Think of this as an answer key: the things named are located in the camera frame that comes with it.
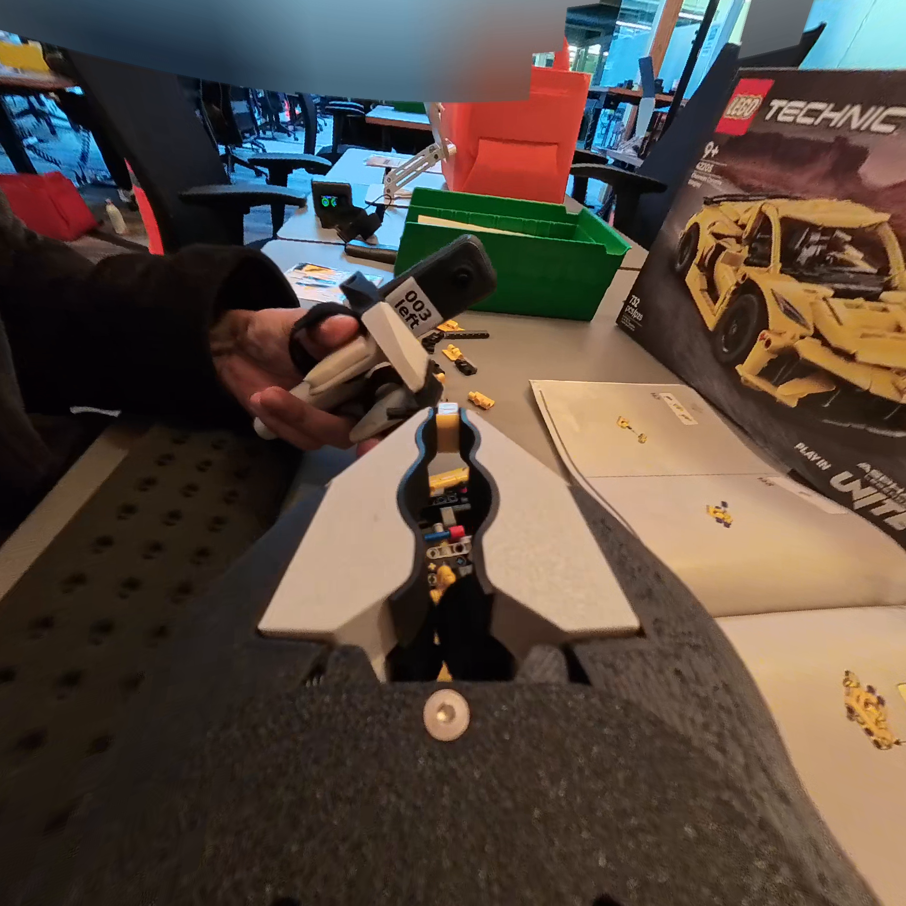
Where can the beige cardboard sheet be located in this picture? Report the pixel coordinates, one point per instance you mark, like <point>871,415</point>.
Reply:
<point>481,225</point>

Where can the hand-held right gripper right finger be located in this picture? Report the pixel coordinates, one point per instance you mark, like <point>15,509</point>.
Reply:
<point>559,566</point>

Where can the black studded baseplate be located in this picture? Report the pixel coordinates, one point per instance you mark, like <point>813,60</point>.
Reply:
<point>106,566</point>

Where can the green storage bin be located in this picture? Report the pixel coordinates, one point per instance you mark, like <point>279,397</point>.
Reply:
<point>538,283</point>

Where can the orange traffic cone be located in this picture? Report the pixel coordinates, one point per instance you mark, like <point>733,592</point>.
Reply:
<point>145,205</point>

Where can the yellow connector brick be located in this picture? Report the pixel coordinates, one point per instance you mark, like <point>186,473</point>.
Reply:
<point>448,428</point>

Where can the red plastic bin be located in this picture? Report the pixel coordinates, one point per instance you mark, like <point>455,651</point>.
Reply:
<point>42,205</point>

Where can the person's left hand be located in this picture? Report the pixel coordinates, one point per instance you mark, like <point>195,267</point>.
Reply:
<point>248,354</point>

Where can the wooden articulated stand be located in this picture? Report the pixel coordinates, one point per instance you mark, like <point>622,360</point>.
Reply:
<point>417,166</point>

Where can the pile of yellow bricks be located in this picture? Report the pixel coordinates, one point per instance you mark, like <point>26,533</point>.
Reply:
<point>481,400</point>

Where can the yellow printed leaflet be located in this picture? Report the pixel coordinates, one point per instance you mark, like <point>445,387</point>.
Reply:
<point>315,279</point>

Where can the white bottle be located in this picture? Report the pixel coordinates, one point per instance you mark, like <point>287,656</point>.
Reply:
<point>117,218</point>

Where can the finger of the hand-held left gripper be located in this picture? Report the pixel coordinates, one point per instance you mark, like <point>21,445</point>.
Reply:
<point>379,425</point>
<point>403,350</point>

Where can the black long brick beam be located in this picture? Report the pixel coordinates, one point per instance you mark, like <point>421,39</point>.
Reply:
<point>467,334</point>

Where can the red plastic tote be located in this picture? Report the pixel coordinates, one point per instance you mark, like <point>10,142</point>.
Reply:
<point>517,141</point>

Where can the black device green lights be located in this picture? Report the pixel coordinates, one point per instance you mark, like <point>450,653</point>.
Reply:
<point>331,202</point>

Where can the yellow toy brick car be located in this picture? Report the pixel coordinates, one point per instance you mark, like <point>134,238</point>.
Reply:
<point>446,495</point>

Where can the black toy set box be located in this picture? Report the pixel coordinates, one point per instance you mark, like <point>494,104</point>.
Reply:
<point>778,283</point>

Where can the instruction booklet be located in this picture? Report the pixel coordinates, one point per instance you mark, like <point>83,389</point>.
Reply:
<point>708,566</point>

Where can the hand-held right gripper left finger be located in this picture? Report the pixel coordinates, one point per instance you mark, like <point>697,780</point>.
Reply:
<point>340,566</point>

